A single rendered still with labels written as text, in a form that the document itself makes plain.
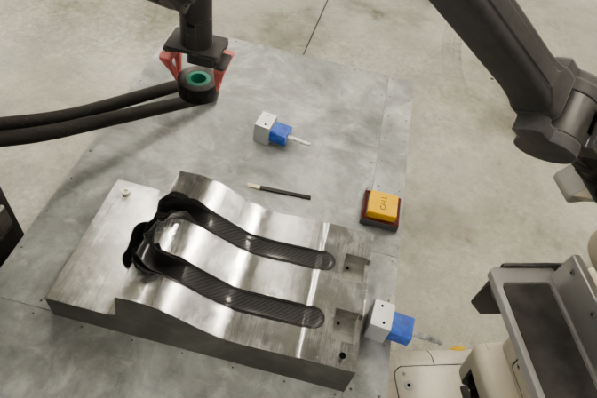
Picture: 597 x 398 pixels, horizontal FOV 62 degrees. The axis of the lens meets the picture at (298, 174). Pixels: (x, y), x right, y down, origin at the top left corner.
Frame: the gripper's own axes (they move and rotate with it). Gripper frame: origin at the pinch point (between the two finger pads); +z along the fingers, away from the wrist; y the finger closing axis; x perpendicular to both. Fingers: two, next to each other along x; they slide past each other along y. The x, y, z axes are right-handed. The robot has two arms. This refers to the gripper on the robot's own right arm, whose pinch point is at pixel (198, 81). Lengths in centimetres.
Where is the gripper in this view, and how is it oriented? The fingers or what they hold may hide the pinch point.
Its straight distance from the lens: 100.1
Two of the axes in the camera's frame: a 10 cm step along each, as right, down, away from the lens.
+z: -1.2, 6.5, 7.5
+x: -2.1, 7.2, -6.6
